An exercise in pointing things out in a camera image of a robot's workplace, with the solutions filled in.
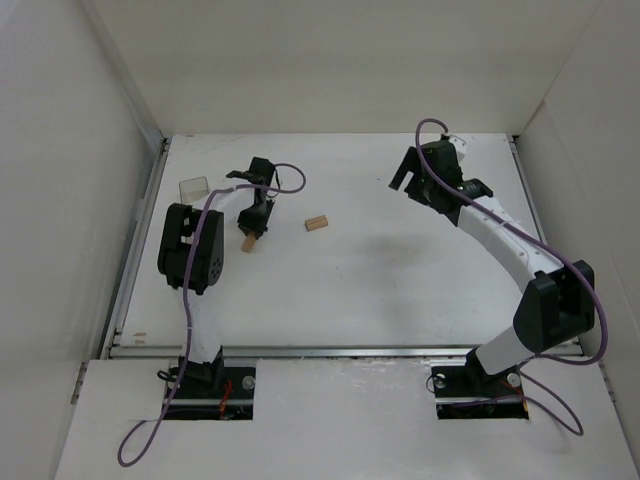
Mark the wooden block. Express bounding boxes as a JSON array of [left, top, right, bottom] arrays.
[[304, 215, 329, 232], [241, 232, 257, 253]]

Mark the clear plastic box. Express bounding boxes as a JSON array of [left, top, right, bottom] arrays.
[[179, 176, 210, 204]]

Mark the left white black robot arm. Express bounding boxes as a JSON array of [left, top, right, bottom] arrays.
[[157, 157, 281, 397]]

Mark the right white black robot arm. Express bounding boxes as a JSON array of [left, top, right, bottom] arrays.
[[389, 136, 595, 398]]

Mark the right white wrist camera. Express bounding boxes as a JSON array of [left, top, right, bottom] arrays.
[[444, 133, 468, 163]]

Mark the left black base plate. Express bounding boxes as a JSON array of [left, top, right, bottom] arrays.
[[164, 366, 256, 421]]

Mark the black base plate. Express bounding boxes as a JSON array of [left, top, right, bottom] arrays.
[[427, 365, 529, 420], [164, 366, 256, 421]]

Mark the metal rail front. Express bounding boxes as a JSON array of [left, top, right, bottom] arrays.
[[108, 345, 471, 359]]

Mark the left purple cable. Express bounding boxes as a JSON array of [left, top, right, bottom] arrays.
[[117, 163, 307, 467]]

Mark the purple cable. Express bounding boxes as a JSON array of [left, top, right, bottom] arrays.
[[117, 163, 307, 467], [415, 118, 610, 436]]

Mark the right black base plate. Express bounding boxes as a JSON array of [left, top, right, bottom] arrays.
[[427, 365, 529, 420]]

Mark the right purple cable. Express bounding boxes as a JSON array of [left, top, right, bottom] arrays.
[[415, 118, 610, 436]]

